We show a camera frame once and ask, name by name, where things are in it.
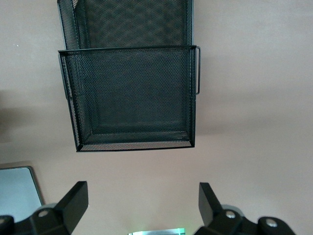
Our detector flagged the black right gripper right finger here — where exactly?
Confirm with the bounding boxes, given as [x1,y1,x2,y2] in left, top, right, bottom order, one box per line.
[195,182,298,235]

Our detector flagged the silver closed laptop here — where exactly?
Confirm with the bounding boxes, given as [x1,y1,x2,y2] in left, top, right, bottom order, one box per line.
[0,166,45,214]

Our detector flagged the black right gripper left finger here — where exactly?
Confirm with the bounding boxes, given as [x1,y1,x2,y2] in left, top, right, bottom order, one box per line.
[0,181,89,235]

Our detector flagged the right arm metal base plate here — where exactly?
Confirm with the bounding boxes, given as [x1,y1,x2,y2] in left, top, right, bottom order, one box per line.
[128,227,186,235]

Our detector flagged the black mesh two-tier tray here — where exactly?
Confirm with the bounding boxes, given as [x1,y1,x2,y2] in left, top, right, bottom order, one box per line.
[57,0,202,154]

